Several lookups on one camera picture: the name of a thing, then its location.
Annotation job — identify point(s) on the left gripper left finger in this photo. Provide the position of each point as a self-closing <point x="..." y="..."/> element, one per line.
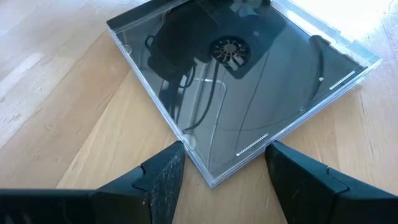
<point x="155" y="189"/>

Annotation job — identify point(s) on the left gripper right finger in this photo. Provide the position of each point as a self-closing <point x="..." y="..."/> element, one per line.
<point x="304" y="193"/>

